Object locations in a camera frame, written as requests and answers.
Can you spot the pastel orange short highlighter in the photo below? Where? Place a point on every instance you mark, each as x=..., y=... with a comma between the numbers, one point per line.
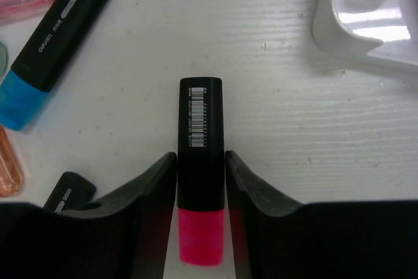
x=11, y=173

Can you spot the black blue highlighter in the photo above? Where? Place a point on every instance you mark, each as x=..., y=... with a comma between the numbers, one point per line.
x=43, y=59

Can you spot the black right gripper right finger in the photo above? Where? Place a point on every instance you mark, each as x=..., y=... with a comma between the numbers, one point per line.
x=255, y=208

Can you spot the black green highlighter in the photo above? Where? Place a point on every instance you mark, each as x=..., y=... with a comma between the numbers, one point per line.
x=71, y=192

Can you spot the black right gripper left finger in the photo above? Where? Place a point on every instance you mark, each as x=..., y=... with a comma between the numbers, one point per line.
x=133, y=224

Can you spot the pastel green short highlighter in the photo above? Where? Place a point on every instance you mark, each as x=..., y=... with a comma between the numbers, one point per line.
x=3, y=58

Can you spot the black pink highlighter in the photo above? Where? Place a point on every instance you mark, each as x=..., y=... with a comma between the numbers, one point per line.
x=201, y=171

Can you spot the white divided organizer tray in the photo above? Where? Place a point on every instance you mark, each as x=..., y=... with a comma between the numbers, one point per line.
x=382, y=33

